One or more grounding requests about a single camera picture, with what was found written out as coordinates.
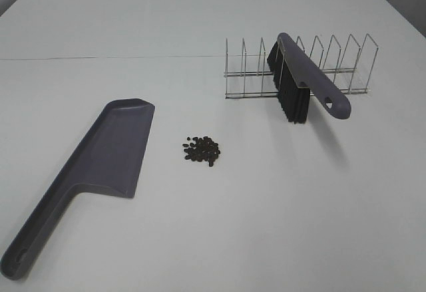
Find pile of coffee beans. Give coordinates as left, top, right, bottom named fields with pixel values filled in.
left=182, top=136, right=221, bottom=167

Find metal wire rack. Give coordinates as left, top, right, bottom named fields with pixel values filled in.
left=223, top=34, right=379, bottom=99

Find grey plastic dustpan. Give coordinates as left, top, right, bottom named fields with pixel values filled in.
left=1, top=98, right=155, bottom=281

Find grey hand brush black bristles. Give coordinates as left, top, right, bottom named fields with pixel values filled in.
left=267, top=33, right=351, bottom=124

